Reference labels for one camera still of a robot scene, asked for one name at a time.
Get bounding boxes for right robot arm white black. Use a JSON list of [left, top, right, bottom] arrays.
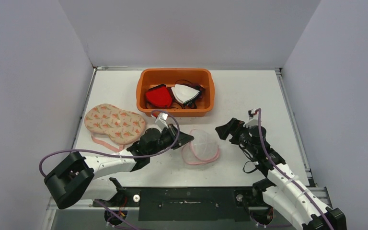
[[215, 118, 347, 230]]

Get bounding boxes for aluminium front rail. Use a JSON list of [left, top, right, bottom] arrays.
[[46, 187, 333, 210]]

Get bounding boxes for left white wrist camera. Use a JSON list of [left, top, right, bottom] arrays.
[[155, 112, 168, 130]]

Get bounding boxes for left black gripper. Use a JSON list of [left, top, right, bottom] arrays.
[[148, 124, 194, 157]]

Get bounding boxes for orange plastic tub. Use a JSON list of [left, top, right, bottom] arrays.
[[136, 68, 215, 117]]

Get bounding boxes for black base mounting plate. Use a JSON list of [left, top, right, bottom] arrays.
[[93, 187, 274, 223]]

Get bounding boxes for floral padded bra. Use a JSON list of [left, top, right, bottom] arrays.
[[83, 103, 147, 152]]

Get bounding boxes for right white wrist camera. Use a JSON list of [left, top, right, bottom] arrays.
[[243, 109, 260, 128]]

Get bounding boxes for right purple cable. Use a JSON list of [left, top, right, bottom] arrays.
[[256, 108, 335, 230]]

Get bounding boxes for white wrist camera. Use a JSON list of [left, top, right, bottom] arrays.
[[243, 109, 260, 128], [155, 112, 168, 130]]

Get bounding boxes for white mesh laundry bag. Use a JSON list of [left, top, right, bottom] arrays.
[[181, 129, 220, 166]]

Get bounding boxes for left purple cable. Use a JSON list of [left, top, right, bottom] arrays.
[[38, 110, 181, 230]]

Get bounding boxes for white bra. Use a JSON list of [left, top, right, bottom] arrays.
[[171, 84, 201, 104]]

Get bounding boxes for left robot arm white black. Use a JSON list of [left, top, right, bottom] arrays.
[[44, 124, 195, 209]]

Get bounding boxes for red bra black straps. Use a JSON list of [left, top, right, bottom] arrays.
[[144, 84, 174, 109]]

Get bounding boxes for purple cable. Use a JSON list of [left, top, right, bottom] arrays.
[[256, 108, 335, 230], [38, 110, 181, 230]]

